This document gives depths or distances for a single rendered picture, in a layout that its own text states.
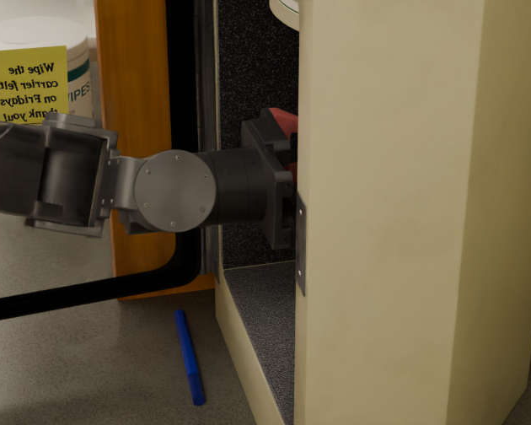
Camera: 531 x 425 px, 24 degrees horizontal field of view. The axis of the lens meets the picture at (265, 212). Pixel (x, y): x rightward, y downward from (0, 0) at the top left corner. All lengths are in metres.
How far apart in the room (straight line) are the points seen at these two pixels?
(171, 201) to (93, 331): 0.39
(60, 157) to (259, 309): 0.28
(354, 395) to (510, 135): 0.22
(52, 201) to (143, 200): 0.09
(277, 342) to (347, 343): 0.19
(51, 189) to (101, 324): 0.34
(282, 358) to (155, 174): 0.25
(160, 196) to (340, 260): 0.13
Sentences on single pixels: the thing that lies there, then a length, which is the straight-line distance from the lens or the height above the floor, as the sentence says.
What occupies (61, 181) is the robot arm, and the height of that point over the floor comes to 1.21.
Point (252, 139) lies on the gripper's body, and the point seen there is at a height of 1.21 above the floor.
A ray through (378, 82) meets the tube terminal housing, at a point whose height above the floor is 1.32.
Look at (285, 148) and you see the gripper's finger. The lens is 0.94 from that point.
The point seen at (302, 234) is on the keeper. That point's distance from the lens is 0.81.
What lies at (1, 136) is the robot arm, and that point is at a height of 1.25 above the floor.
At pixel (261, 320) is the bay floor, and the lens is 1.07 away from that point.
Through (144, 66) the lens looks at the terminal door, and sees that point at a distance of 1.06.
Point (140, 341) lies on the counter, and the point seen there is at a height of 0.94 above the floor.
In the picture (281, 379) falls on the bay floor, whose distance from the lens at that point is 1.00.
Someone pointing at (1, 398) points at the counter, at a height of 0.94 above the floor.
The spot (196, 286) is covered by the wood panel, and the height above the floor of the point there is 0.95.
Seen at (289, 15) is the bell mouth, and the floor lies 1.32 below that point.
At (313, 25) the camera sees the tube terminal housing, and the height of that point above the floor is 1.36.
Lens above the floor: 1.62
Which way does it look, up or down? 29 degrees down
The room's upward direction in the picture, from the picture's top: straight up
